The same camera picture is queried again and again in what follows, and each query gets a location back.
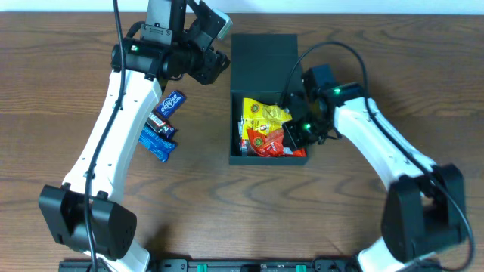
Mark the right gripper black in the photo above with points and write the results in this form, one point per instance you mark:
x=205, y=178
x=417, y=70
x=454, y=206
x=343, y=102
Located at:
x=296, y=133

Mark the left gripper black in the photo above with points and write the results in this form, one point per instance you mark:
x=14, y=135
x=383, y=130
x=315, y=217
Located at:
x=206, y=67

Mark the red snack packet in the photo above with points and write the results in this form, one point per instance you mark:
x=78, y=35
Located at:
x=271, y=145

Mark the yellow snack packet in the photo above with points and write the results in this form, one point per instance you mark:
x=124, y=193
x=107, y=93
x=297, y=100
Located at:
x=262, y=118

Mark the black box with lid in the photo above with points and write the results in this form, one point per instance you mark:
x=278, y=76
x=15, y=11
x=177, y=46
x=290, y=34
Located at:
x=260, y=65

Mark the dark snack packet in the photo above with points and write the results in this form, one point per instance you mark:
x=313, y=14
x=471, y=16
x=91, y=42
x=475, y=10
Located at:
x=244, y=144

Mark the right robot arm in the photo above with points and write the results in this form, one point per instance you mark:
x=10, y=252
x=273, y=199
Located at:
x=424, y=211

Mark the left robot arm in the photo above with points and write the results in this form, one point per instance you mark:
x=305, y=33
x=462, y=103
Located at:
x=86, y=213

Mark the blue cookie pack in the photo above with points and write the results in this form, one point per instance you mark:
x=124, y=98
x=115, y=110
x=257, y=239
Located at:
x=154, y=143

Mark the blue eclipse gum box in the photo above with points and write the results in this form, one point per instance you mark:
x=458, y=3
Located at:
x=170, y=104

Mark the dark blue chocolate bar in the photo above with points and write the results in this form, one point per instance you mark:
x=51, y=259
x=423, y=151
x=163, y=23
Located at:
x=161, y=127

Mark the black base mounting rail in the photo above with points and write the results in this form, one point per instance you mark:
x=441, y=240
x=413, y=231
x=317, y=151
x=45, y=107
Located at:
x=267, y=265

